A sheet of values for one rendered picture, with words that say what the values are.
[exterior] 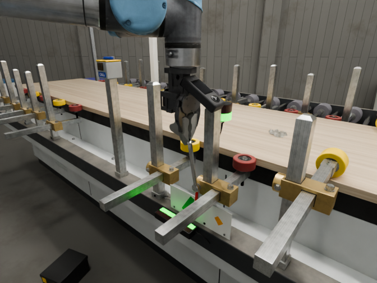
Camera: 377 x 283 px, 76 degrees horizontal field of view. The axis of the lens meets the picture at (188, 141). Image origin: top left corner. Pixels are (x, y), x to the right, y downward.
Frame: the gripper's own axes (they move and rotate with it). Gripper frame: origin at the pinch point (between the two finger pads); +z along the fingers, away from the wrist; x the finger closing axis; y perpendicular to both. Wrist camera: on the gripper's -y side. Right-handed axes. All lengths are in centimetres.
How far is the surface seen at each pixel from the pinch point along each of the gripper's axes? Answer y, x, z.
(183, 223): -8.3, 11.5, 16.9
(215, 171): -4.6, -7.7, 11.3
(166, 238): -8.2, 17.7, 17.3
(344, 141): -31, -65, 12
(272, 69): 24, -115, -10
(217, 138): -4.4, -8.1, 0.5
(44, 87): 121, -8, 0
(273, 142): -8.5, -44.4, 12.0
